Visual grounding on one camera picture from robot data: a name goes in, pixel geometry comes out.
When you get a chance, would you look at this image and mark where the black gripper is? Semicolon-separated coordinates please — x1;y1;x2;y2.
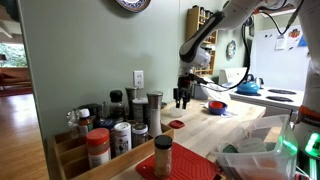
173;74;207;109

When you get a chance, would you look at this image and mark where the clear plastic container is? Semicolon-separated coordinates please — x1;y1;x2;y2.
169;106;186;118

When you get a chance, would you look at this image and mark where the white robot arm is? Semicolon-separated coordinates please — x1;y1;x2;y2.
173;0;320;111

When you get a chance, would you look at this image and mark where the orange plastic cup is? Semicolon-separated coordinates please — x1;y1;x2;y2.
209;101;223;108

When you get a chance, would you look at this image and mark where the red plastic lid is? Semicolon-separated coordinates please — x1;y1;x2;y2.
169;120;185;129

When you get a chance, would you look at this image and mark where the steel pepper grinder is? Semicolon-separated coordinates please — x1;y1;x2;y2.
147;91;163;137

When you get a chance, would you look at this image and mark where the blue plastic funnel bowl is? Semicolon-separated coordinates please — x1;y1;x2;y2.
208;101;227;115

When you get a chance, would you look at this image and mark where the spice jar black lid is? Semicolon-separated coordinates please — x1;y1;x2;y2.
154;135;173;179

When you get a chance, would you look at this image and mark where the glass jar grey lid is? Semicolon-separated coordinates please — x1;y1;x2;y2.
132;123;148;147

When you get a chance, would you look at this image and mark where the red silicone mat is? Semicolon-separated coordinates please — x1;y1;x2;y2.
135;143;219;180

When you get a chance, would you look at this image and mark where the white spice shaker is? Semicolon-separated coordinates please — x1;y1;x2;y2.
114;122;132;156

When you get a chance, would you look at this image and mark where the blue tea kettle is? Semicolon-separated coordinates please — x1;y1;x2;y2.
237;74;260;94

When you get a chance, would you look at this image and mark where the spice jar orange lid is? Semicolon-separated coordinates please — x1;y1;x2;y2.
86;128;111;168

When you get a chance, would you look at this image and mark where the white stove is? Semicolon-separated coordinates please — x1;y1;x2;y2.
218;67;304;121

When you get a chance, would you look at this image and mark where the clear plastic storage bin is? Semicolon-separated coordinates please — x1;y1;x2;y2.
211;115;298;180

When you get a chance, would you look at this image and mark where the white refrigerator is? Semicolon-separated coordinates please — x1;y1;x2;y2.
250;25;310;91

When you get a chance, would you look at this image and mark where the wooden spice rack tray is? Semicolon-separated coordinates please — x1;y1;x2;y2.
46;120;175;180

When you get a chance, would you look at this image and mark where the white wall outlet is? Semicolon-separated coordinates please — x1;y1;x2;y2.
133;70;144;88

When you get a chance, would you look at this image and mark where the wooden wall shelf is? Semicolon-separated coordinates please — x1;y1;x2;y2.
186;5;217;76

